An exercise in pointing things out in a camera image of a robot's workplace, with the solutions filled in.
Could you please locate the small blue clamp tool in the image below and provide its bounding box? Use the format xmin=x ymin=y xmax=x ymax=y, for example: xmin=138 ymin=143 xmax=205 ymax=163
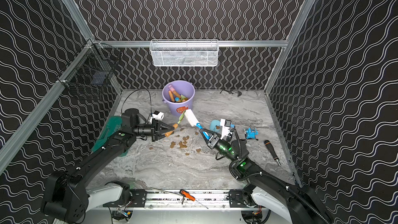
xmin=245 ymin=128 xmax=259 ymax=140

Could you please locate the white blue brush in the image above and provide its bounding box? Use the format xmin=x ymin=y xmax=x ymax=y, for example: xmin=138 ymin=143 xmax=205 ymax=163
xmin=184 ymin=109 xmax=203 ymax=129

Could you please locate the yellow square trowel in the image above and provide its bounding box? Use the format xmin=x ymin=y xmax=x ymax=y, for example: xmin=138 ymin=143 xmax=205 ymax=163
xmin=181 ymin=95 xmax=188 ymax=102

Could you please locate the white wire basket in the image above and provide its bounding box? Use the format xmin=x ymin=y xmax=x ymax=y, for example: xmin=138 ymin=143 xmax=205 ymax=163
xmin=149 ymin=39 xmax=219 ymax=67

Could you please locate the black clip tool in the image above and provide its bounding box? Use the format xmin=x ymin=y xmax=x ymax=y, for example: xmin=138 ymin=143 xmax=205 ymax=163
xmin=220 ymin=89 xmax=242 ymax=97

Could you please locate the green plastic tool case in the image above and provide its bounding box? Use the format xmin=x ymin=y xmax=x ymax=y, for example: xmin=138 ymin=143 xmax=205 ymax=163
xmin=91 ymin=116 xmax=131 ymax=158

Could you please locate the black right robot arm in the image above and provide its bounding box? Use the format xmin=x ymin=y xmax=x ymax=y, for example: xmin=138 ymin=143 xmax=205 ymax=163
xmin=199 ymin=128 xmax=333 ymax=224

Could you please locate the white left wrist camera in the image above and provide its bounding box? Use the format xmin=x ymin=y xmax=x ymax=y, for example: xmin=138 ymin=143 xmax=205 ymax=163
xmin=150 ymin=111 xmax=164 ymax=121

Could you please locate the black orange screwdriver handle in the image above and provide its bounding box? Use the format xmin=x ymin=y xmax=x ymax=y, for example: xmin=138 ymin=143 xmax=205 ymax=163
xmin=264 ymin=140 xmax=282 ymax=166

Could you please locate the orange handled screwdriver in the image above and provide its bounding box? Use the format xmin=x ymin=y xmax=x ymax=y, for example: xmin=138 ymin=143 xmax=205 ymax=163
xmin=179 ymin=189 xmax=209 ymax=209

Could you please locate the lime front trowel wooden handle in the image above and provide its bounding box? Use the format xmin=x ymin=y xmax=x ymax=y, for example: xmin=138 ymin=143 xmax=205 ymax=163
xmin=169 ymin=90 xmax=175 ymax=102

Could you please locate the wide light blue trowel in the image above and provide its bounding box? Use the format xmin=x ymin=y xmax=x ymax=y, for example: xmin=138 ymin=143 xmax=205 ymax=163
xmin=209 ymin=120 xmax=221 ymax=133

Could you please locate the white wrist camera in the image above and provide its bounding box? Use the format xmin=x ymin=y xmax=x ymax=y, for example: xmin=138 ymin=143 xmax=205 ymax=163
xmin=220 ymin=119 xmax=235 ymax=139
xmin=150 ymin=111 xmax=164 ymax=121

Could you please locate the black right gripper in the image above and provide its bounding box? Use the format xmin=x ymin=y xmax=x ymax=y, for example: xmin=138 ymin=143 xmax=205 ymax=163
xmin=201 ymin=128 xmax=237 ymax=166

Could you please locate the black wire basket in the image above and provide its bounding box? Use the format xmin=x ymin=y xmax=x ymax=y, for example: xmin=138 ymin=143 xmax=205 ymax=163
xmin=60 ymin=39 xmax=122 ymax=101

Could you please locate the purple trowel pink handle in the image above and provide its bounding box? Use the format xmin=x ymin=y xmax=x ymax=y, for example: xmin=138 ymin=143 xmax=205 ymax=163
xmin=168 ymin=85 xmax=175 ymax=92

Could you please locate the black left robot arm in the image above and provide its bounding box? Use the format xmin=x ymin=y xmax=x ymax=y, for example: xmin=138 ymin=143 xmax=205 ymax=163
xmin=40 ymin=108 xmax=175 ymax=224

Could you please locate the purple plastic bucket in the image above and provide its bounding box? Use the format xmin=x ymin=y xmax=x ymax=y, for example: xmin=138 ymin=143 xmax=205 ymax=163
xmin=162 ymin=80 xmax=195 ymax=117

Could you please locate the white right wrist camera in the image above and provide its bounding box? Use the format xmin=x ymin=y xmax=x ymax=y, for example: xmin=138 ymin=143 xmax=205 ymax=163
xmin=220 ymin=119 xmax=235 ymax=139

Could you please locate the wide green trowel wooden handle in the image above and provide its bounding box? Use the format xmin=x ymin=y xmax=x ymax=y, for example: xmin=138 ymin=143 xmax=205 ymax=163
xmin=172 ymin=90 xmax=181 ymax=99

